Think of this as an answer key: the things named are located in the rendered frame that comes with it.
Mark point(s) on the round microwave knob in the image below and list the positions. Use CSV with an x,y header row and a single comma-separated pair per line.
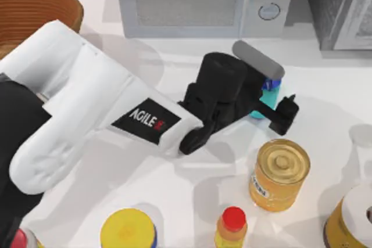
x,y
269,11

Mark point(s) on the yellow can with gold lid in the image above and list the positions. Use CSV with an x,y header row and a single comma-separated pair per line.
x,y
279,178

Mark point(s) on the yellow bottle with red cap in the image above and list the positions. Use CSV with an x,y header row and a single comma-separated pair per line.
x,y
232,224

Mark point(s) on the gold can with white lid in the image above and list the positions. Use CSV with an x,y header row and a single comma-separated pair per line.
x,y
351,219

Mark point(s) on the pale microwave oven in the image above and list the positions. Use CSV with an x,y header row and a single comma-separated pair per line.
x,y
189,1

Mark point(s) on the blue can with yellow lid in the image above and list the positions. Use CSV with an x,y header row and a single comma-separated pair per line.
x,y
128,230

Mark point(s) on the grey cabinet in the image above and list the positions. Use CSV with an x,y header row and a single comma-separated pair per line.
x,y
328,4

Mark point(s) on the brown woven basket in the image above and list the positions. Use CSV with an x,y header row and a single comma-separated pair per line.
x,y
35,10

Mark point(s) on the teal bottle with blue cap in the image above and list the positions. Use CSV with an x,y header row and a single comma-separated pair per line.
x,y
271,98

